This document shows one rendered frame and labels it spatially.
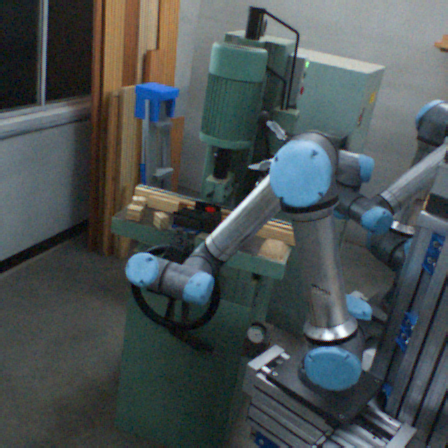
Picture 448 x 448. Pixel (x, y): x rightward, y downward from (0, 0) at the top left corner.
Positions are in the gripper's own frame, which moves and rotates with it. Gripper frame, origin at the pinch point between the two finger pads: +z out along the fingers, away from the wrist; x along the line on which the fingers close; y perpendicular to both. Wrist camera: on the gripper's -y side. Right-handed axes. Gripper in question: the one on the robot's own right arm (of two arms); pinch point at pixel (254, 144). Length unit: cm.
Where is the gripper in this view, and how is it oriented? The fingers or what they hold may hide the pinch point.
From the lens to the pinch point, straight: 169.9
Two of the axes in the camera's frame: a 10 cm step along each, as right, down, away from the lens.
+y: -1.4, -2.1, -9.7
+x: -2.9, 9.4, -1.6
